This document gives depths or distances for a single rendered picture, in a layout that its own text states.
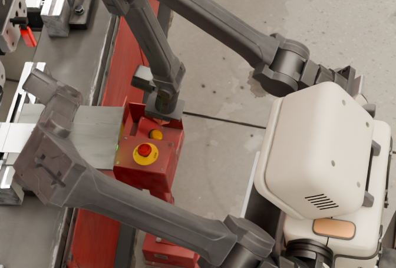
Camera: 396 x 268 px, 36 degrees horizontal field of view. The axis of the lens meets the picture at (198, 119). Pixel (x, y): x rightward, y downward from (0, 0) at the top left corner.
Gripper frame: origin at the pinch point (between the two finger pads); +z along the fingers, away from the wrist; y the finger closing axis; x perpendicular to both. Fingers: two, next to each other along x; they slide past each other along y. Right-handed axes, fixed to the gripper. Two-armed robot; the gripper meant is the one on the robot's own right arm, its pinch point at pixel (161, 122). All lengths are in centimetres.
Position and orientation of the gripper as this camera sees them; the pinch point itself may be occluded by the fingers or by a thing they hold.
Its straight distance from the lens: 176.4
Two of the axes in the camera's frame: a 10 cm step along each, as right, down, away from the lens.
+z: -1.7, 5.0, 8.5
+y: -9.6, -2.7, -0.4
